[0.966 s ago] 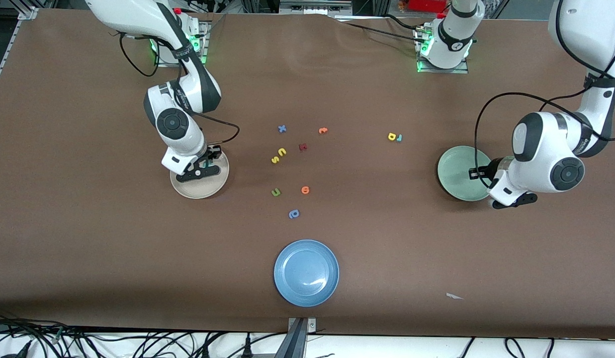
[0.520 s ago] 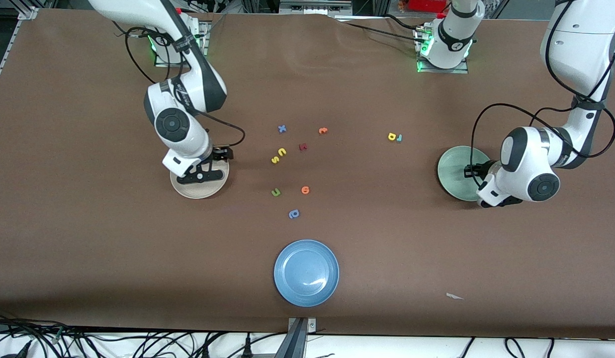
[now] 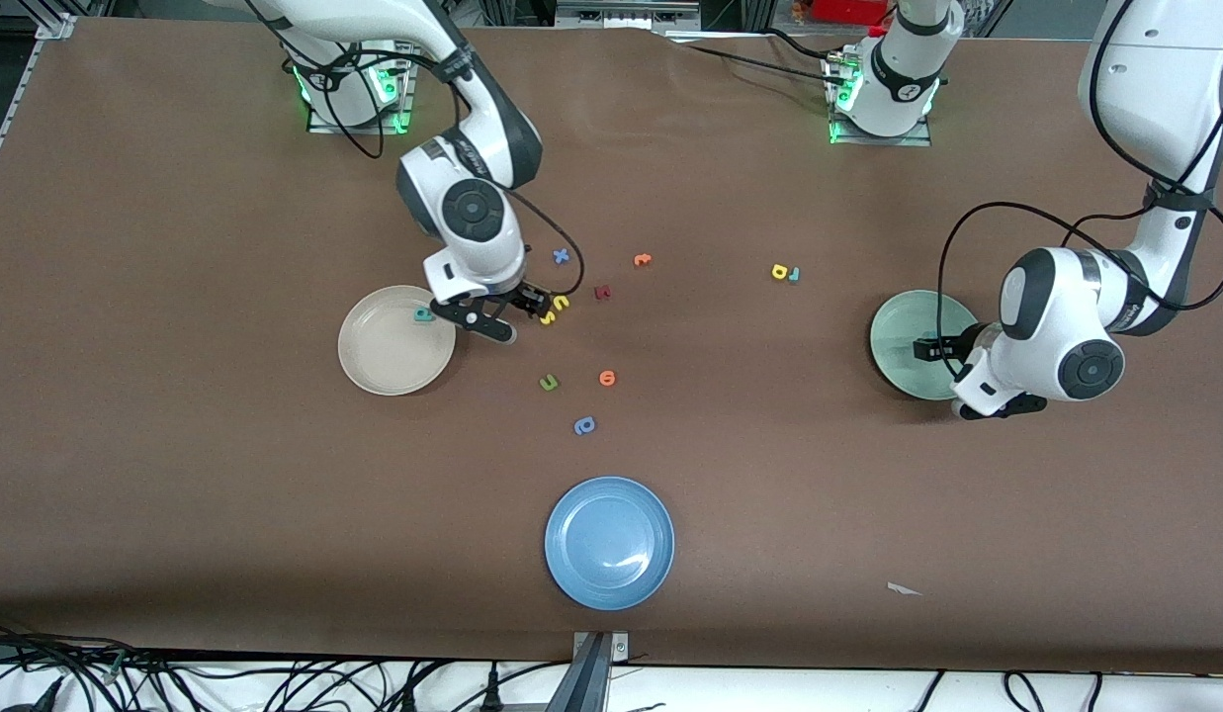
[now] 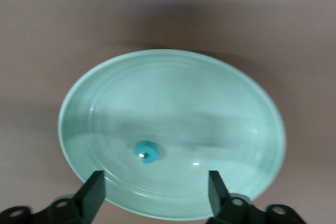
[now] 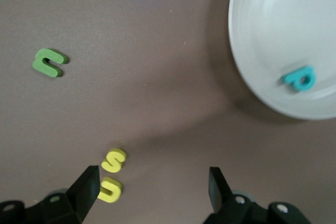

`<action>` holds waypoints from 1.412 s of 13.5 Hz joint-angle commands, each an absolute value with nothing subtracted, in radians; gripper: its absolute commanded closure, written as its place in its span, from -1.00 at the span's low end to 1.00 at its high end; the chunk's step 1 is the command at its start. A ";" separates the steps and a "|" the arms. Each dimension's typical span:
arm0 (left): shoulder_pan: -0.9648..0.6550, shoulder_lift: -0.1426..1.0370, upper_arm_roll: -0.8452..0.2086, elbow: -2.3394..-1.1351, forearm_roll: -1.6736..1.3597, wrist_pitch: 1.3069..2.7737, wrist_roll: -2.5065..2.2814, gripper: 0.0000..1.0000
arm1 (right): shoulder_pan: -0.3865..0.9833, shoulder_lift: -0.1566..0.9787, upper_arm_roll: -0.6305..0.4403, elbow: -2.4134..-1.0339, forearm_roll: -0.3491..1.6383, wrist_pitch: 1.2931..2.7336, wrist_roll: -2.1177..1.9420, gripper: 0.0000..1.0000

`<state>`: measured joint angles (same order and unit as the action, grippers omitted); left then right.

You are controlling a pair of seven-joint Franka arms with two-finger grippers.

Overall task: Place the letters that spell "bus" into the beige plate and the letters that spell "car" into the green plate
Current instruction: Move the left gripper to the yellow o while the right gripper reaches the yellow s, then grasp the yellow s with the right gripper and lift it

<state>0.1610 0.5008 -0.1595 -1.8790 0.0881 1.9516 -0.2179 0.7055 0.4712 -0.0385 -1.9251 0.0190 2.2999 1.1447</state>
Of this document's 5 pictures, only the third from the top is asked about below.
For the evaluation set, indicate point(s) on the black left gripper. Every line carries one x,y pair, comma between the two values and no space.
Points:
952,347

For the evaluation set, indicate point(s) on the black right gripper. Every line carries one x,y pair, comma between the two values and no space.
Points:
523,295

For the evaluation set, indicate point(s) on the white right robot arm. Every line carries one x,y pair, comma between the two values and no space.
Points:
473,213

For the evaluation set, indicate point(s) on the green round plate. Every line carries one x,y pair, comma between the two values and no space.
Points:
898,346

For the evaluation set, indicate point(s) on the blue letter a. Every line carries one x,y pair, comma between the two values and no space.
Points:
584,426

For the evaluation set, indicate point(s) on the beige round plate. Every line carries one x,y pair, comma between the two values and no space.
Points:
389,356

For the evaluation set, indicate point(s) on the white paper scrap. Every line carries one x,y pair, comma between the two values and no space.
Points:
898,589

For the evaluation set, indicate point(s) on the blue round plate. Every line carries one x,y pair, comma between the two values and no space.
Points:
609,543

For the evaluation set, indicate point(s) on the grey metal box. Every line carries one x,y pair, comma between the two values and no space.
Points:
626,12

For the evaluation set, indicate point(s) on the red box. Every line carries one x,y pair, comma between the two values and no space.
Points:
848,10

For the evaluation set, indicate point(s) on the black plug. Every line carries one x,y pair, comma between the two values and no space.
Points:
492,692
408,698
45,698

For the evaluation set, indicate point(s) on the brown table cover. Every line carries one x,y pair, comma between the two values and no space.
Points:
176,494

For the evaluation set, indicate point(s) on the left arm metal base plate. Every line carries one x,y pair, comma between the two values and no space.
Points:
878,141

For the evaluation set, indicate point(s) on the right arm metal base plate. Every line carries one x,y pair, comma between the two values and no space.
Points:
359,130

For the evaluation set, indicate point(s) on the aluminium profile bracket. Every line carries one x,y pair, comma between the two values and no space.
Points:
591,672

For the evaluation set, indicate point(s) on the aluminium frame profile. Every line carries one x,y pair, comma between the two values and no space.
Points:
52,25

